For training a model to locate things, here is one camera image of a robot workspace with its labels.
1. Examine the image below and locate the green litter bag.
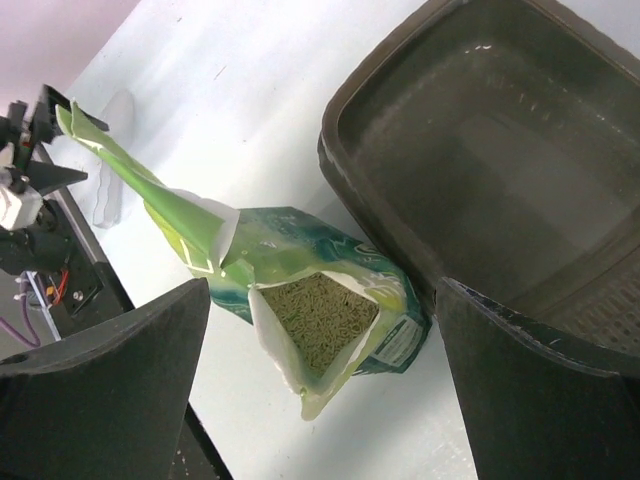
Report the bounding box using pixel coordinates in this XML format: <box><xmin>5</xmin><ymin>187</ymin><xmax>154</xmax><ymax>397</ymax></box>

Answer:
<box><xmin>56</xmin><ymin>104</ymin><xmax>431</xmax><ymax>421</ymax></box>

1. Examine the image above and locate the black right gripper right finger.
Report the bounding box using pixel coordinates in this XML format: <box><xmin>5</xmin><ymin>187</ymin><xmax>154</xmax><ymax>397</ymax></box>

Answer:
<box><xmin>435</xmin><ymin>278</ymin><xmax>639</xmax><ymax>479</ymax></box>

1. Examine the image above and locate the dark grey litter box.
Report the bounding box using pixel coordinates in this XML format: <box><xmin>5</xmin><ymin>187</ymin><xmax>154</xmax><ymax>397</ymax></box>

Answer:
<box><xmin>318</xmin><ymin>1</ymin><xmax>639</xmax><ymax>355</ymax></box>

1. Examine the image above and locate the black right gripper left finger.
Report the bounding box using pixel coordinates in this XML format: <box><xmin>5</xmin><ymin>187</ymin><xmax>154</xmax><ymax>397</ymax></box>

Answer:
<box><xmin>1</xmin><ymin>279</ymin><xmax>210</xmax><ymax>479</ymax></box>

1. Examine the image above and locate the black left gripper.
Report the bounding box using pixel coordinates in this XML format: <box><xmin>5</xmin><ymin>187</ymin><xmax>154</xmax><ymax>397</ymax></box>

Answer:
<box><xmin>1</xmin><ymin>85</ymin><xmax>88</xmax><ymax>275</ymax></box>

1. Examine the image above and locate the clear plastic scoop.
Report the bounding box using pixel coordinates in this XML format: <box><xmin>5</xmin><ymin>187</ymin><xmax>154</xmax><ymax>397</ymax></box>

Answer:
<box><xmin>91</xmin><ymin>87</ymin><xmax>137</xmax><ymax>230</ymax></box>

